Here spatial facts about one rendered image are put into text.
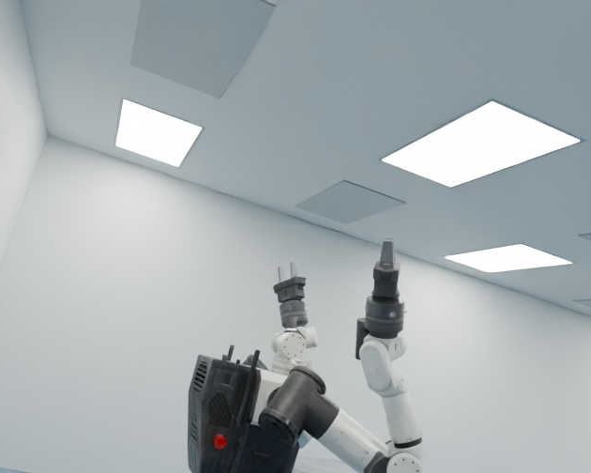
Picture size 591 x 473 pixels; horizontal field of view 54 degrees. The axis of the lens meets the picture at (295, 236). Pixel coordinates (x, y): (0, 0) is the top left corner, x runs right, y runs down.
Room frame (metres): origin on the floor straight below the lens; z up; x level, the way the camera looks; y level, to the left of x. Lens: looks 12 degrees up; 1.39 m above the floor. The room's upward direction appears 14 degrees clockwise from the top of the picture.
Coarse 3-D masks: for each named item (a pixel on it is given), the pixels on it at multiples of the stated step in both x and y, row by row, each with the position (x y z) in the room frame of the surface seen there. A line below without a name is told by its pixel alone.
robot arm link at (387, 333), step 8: (360, 320) 1.36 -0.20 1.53; (368, 320) 1.32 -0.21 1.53; (360, 328) 1.36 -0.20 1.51; (368, 328) 1.32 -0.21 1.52; (376, 328) 1.31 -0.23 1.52; (384, 328) 1.30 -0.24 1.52; (392, 328) 1.30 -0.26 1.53; (400, 328) 1.31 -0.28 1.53; (360, 336) 1.37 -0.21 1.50; (368, 336) 1.35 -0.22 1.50; (376, 336) 1.32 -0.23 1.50; (384, 336) 1.32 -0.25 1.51; (392, 336) 1.32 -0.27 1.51; (400, 336) 1.38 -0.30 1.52; (360, 344) 1.38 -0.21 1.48; (384, 344) 1.32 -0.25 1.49; (392, 344) 1.32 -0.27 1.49; (400, 344) 1.35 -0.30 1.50; (392, 352) 1.33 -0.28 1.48; (400, 352) 1.36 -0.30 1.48; (392, 360) 1.36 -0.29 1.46
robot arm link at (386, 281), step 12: (396, 264) 1.31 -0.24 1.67; (372, 276) 1.27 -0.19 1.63; (384, 276) 1.24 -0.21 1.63; (396, 276) 1.25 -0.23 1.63; (384, 288) 1.27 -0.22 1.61; (396, 288) 1.27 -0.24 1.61; (372, 300) 1.31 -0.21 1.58; (384, 300) 1.29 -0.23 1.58; (396, 300) 1.30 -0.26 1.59; (372, 312) 1.30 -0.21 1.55; (384, 312) 1.29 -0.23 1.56; (396, 312) 1.29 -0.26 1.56
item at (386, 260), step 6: (384, 240) 1.25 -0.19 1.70; (390, 240) 1.25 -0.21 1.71; (384, 246) 1.25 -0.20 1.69; (390, 246) 1.25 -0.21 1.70; (384, 252) 1.25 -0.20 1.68; (390, 252) 1.25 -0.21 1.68; (384, 258) 1.26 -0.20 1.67; (390, 258) 1.25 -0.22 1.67; (384, 264) 1.26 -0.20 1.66; (390, 264) 1.26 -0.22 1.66
